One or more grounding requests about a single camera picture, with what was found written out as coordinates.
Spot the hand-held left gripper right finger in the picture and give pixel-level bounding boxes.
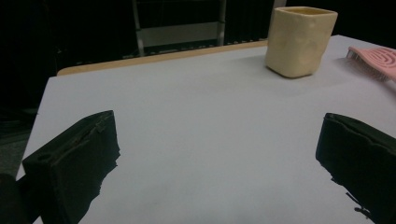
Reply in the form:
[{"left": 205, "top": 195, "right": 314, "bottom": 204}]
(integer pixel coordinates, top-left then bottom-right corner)
[{"left": 315, "top": 112, "right": 396, "bottom": 224}]

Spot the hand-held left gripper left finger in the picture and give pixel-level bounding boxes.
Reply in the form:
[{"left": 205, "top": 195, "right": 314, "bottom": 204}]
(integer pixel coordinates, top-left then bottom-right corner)
[{"left": 21, "top": 109, "right": 121, "bottom": 224}]

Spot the pink hairbrush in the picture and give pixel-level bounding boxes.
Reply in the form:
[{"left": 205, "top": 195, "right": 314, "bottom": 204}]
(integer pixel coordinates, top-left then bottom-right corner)
[{"left": 346, "top": 46, "right": 396, "bottom": 83}]

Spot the cream square cup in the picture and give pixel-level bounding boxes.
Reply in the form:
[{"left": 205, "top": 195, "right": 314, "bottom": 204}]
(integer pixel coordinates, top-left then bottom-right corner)
[{"left": 264, "top": 6, "right": 339, "bottom": 79}]

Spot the wooden table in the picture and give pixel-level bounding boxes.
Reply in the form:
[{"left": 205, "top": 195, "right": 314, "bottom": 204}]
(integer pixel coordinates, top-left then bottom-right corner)
[{"left": 56, "top": 39, "right": 269, "bottom": 77}]

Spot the white table mat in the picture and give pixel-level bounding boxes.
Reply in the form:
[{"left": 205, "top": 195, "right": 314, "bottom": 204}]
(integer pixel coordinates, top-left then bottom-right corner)
[{"left": 16, "top": 35, "right": 396, "bottom": 224}]

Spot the grey metal stand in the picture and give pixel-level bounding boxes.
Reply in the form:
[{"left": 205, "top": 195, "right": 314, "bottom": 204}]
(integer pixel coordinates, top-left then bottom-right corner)
[{"left": 131, "top": 0, "right": 228, "bottom": 57}]

